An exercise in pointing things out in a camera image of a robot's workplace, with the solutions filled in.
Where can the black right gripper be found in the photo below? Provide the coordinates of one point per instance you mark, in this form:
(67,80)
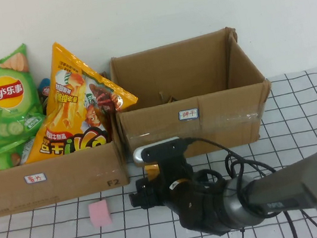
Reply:
(196,203)

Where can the small orange cracker packet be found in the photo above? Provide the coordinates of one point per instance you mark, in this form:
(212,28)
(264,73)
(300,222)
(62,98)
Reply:
(151,171)

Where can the cardboard box with F2 print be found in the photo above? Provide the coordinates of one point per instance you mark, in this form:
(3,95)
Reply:
(66,182)

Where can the green Lay's cucumber chips bag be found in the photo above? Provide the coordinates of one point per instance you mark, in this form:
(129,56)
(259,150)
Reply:
(6,91)

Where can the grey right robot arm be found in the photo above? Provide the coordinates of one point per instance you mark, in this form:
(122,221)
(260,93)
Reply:
(307,180)

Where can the large orange snack bag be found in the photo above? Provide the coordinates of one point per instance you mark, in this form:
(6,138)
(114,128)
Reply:
(67,115)

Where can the blue and white snack bag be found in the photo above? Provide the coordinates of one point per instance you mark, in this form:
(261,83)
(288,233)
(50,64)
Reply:
(44,85)

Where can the pink foam cube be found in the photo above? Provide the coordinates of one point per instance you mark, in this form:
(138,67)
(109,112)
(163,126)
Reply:
(100,214)

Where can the taped cardboard box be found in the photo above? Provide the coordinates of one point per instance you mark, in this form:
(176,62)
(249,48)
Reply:
(224,132)

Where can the white label with red writing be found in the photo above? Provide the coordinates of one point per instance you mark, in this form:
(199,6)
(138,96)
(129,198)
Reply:
(35,178)

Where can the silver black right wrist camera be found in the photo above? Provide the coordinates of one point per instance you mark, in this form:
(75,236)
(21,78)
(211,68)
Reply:
(163,151)

